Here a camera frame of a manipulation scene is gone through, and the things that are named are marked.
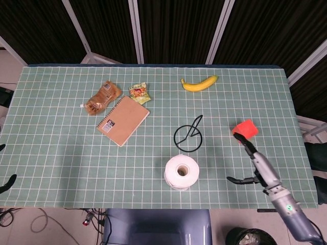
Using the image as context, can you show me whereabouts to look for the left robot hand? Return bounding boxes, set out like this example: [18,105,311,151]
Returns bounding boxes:
[0,144,18,195]

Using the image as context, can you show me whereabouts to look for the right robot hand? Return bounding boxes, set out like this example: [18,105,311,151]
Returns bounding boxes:
[226,132,282,192]

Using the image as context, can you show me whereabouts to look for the white toilet paper roll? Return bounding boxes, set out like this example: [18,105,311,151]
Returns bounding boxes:
[164,154,200,191]

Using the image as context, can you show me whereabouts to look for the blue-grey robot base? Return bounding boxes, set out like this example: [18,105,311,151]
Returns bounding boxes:
[102,208,213,245]

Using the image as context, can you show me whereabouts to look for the green grid tablecloth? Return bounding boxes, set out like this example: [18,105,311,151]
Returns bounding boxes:
[0,65,319,210]

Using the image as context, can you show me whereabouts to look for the red foam cube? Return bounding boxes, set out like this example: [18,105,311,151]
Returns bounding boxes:
[231,119,259,145]

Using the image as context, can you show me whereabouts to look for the black chair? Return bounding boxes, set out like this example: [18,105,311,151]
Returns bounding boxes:
[303,141,327,205]

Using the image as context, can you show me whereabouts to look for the black trash bin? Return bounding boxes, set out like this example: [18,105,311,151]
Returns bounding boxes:
[226,227,278,245]

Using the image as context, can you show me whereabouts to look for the black box on floor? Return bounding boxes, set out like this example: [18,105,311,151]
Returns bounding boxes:
[0,86,14,108]

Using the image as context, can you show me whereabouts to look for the red and black plug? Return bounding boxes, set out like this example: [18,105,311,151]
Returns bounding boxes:
[82,213,94,227]

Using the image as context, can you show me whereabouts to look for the yellow banana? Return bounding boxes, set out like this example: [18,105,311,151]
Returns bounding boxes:
[180,75,219,92]

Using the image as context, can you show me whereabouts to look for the brown sauce pouch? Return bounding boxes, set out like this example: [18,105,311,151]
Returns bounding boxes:
[80,80,122,117]

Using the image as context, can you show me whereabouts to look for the brown spiral notebook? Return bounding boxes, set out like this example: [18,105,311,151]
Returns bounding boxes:
[96,95,151,148]

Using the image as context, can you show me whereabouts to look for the green snack packet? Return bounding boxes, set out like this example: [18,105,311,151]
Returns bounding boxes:
[128,82,151,105]

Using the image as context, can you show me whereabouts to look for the black floor cable bundle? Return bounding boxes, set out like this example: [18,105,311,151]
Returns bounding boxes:
[0,208,22,228]

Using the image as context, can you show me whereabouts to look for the grey floor cable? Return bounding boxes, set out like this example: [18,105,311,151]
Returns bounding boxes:
[30,208,80,245]

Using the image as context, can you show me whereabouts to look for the white metal frame foot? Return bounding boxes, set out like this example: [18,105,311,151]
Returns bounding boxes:
[296,114,327,144]

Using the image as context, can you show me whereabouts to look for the black wire roll holder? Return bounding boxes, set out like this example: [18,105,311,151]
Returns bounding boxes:
[173,114,204,153]

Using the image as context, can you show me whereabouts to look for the black cable by base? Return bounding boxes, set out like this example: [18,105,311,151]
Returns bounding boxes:
[93,208,113,245]

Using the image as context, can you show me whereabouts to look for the dark folding screen white frame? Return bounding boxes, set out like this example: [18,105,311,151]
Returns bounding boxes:
[0,0,327,123]

